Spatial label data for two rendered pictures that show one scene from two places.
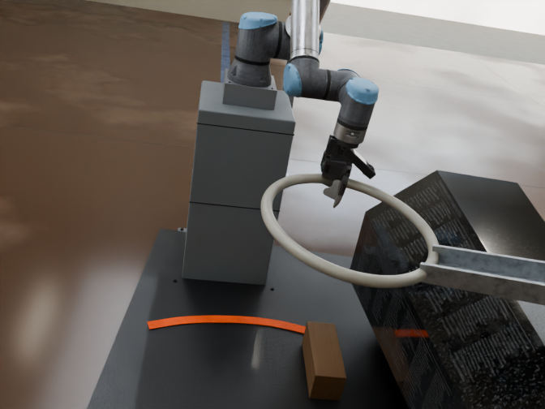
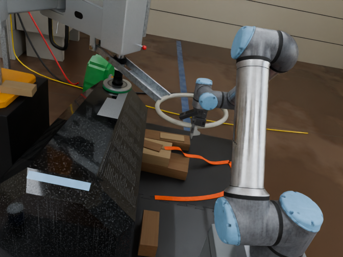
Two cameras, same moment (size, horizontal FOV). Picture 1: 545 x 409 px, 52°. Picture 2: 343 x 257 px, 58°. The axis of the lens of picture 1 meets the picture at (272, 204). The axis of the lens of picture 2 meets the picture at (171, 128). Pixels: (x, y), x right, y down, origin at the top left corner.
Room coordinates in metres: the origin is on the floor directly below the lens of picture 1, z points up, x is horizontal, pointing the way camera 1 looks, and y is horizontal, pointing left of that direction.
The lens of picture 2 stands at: (3.16, -0.27, 1.88)
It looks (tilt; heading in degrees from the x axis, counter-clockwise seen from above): 32 degrees down; 181
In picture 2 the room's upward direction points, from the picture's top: 12 degrees clockwise
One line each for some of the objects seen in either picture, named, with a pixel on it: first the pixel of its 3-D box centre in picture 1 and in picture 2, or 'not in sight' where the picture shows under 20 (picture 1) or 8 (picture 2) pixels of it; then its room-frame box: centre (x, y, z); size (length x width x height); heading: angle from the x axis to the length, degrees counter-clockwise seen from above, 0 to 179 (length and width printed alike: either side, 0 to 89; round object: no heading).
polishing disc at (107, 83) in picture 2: not in sight; (117, 84); (1.03, -0.80, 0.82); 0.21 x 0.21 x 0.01
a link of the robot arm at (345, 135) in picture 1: (349, 132); (199, 102); (1.54, -0.18, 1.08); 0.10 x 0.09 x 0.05; 4
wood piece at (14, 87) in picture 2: not in sight; (19, 88); (1.39, -1.37, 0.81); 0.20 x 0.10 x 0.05; 101
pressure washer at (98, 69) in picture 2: not in sight; (100, 71); (0.03, -1.25, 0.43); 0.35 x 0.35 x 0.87; 78
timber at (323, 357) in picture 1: (323, 359); (149, 232); (1.70, -0.30, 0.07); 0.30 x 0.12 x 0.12; 8
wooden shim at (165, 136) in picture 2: not in sight; (172, 137); (0.50, -0.31, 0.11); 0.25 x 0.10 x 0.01; 99
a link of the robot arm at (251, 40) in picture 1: (258, 36); (291, 222); (2.36, 0.18, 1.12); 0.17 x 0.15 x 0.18; 103
